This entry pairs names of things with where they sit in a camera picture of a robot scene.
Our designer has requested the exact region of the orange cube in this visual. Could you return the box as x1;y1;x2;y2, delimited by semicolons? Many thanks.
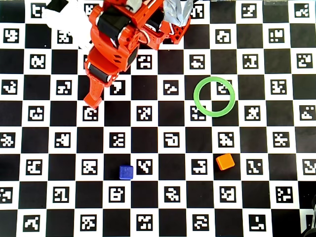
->
216;153;236;171

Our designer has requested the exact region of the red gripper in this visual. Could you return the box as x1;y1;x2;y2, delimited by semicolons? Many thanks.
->
83;61;122;110

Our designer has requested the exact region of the green ring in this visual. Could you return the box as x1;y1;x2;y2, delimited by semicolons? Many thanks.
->
193;76;237;118

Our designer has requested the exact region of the black white checkerboard marker mat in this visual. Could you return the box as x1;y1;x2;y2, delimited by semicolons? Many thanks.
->
0;0;316;237

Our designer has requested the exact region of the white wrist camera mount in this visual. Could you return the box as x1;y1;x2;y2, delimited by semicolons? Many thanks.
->
41;0;94;50

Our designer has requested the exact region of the blue cube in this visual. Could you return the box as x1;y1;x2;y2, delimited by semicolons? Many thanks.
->
119;164;134;180

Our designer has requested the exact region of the grey square pad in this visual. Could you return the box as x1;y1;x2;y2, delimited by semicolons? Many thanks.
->
125;0;143;12

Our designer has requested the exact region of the grey duct tape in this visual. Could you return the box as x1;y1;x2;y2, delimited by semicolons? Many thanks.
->
164;0;192;28

